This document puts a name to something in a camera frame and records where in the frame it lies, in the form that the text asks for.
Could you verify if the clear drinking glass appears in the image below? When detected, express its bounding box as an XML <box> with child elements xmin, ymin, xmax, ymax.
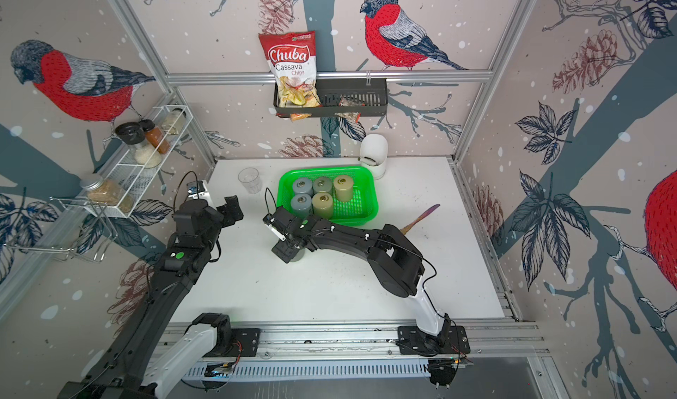
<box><xmin>238</xmin><ymin>167</ymin><xmax>263</xmax><ymax>194</ymax></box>

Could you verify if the small wire wall holder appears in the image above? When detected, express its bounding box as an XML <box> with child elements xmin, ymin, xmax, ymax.
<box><xmin>1</xmin><ymin>197</ymin><xmax>119</xmax><ymax>263</ymax></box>

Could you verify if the pale spice jar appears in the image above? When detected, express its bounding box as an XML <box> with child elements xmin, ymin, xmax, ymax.
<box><xmin>160</xmin><ymin>108</ymin><xmax>186</xmax><ymax>136</ymax></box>

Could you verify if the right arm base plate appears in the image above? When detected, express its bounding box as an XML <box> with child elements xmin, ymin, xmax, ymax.
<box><xmin>395</xmin><ymin>325</ymin><xmax>471</xmax><ymax>358</ymax></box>

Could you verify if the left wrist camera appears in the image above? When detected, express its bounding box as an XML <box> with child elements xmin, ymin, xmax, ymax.
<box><xmin>187</xmin><ymin>180</ymin><xmax>214</xmax><ymax>207</ymax></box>

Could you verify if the beige tea canister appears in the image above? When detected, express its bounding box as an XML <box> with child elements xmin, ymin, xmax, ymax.
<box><xmin>333</xmin><ymin>174</ymin><xmax>354</xmax><ymax>202</ymax></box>

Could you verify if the snack packet in basket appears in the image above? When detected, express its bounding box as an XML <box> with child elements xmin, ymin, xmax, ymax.
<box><xmin>336</xmin><ymin>97</ymin><xmax>364</xmax><ymax>122</ymax></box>

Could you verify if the orange spice bottle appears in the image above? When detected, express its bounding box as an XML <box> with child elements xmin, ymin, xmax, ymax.
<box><xmin>139</xmin><ymin>120</ymin><xmax>170</xmax><ymax>155</ymax></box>

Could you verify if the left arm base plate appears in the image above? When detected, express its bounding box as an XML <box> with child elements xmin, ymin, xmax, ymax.
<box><xmin>205</xmin><ymin>328</ymin><xmax>262</xmax><ymax>358</ymax></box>

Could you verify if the wooden spatula purple tip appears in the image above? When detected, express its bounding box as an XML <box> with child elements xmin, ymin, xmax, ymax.
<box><xmin>400</xmin><ymin>204</ymin><xmax>440</xmax><ymax>235</ymax></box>

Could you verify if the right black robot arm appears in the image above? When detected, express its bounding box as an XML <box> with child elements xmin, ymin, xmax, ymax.
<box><xmin>263</xmin><ymin>207</ymin><xmax>460</xmax><ymax>358</ymax></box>

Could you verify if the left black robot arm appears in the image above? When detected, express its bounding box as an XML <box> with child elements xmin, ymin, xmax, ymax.
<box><xmin>58</xmin><ymin>196</ymin><xmax>243</xmax><ymax>398</ymax></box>

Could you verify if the white wire spice rack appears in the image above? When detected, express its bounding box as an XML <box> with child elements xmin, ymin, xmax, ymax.
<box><xmin>84</xmin><ymin>104</ymin><xmax>193</xmax><ymax>218</ymax></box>

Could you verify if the olive yellow tea canister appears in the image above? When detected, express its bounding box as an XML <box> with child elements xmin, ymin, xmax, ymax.
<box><xmin>312</xmin><ymin>192</ymin><xmax>334</xmax><ymax>219</ymax></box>

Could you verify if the black wall basket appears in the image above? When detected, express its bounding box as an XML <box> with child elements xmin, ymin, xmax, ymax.
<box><xmin>273</xmin><ymin>78</ymin><xmax>388</xmax><ymax>118</ymax></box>

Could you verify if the dark green tea canister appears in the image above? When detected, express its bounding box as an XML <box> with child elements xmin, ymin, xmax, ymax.
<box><xmin>288</xmin><ymin>247</ymin><xmax>307</xmax><ymax>263</ymax></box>

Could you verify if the grey green tea canister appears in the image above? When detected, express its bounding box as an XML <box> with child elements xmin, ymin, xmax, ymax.
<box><xmin>313</xmin><ymin>176</ymin><xmax>333</xmax><ymax>194</ymax></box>

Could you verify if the white cylindrical device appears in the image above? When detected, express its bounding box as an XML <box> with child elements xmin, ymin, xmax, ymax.
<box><xmin>359</xmin><ymin>134</ymin><xmax>389</xmax><ymax>180</ymax></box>

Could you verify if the Chuba cassava chips bag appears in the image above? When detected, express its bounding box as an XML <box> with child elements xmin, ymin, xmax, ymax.
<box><xmin>258</xmin><ymin>30</ymin><xmax>321</xmax><ymax>120</ymax></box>

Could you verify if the green plastic basket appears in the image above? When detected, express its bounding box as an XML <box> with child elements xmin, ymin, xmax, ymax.
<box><xmin>277</xmin><ymin>165</ymin><xmax>379</xmax><ymax>226</ymax></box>

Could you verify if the silver lid grain jar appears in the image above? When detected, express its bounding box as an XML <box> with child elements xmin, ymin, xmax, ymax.
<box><xmin>79</xmin><ymin>173</ymin><xmax>134</xmax><ymax>214</ymax></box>

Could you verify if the black lid spice jar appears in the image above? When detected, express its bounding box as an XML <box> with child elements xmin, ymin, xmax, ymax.
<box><xmin>115</xmin><ymin>122</ymin><xmax>162</xmax><ymax>168</ymax></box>

